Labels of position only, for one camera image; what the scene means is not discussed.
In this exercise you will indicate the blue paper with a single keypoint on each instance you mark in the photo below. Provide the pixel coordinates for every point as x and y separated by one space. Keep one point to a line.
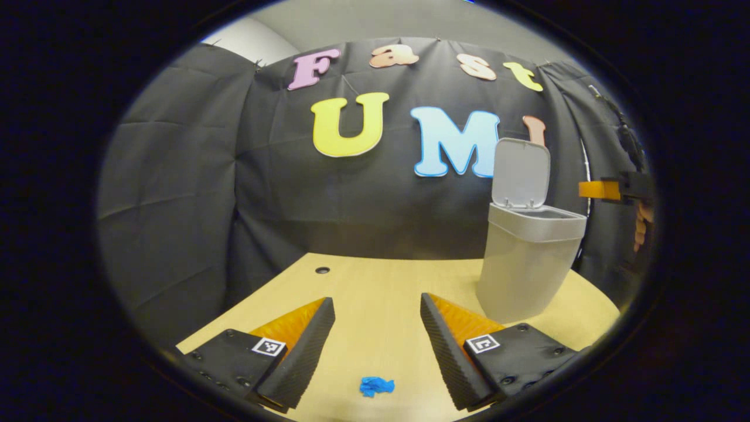
375 387

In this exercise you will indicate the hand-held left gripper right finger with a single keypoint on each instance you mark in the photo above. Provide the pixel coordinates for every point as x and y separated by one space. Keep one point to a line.
448 351

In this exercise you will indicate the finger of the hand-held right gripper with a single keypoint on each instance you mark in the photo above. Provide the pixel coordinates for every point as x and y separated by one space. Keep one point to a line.
597 190

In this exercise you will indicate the black backdrop cloth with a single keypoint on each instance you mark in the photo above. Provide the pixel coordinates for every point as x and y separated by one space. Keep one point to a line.
293 205

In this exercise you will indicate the grey desktop garbage bin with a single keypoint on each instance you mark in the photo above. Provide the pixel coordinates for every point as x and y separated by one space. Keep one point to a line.
521 269

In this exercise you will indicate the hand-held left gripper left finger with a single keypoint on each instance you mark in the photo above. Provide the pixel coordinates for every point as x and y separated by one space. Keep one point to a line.
304 351

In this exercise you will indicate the wooden desktop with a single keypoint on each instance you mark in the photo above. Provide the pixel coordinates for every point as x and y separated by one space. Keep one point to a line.
375 293

